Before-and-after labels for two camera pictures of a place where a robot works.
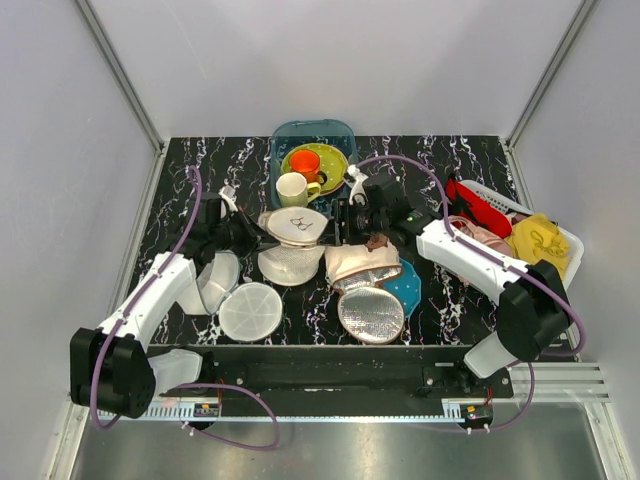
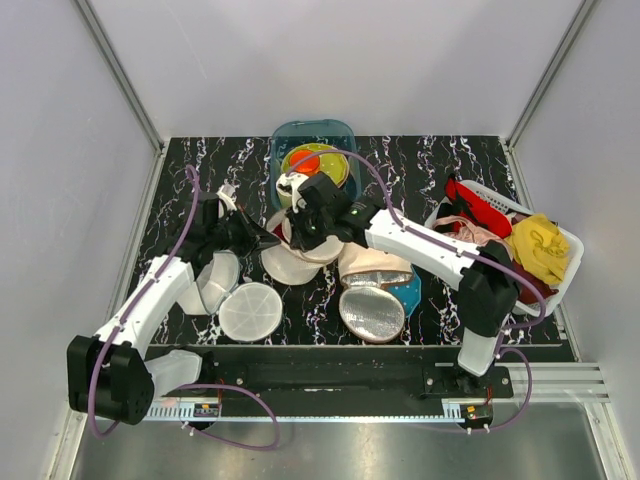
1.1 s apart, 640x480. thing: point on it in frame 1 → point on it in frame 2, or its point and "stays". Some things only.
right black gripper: x=343 y=213 → x=299 y=239
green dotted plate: x=331 y=161 stays
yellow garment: x=535 y=237 stays
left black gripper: x=255 y=237 stays
